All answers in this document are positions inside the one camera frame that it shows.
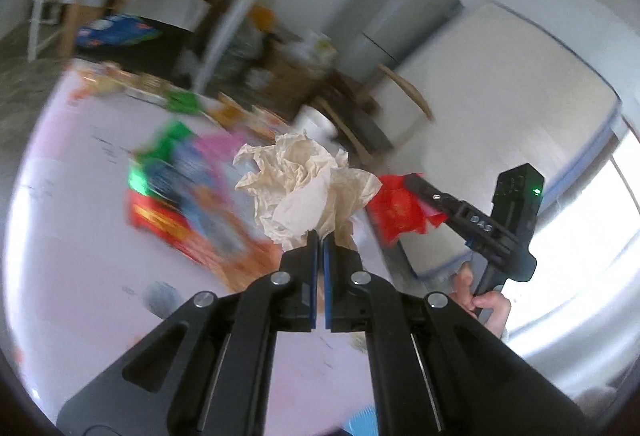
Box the white paper cup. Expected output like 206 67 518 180
290 105 337 144

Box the grey refrigerator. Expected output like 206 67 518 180
323 0 462 84

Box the red snack wrapper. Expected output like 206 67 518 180
367 175 448 246

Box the beige paper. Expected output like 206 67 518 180
233 133 382 252

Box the red noodle packet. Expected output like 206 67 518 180
127 190 192 249

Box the right hand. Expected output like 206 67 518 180
450 263 512 338

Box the blue snack bag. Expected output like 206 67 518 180
74 14 162 49

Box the orange snack bag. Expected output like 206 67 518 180
192 185 282 292

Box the white blue mattress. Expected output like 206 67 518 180
372 0 624 279

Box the blue plastic basket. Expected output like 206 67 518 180
343 406 378 436

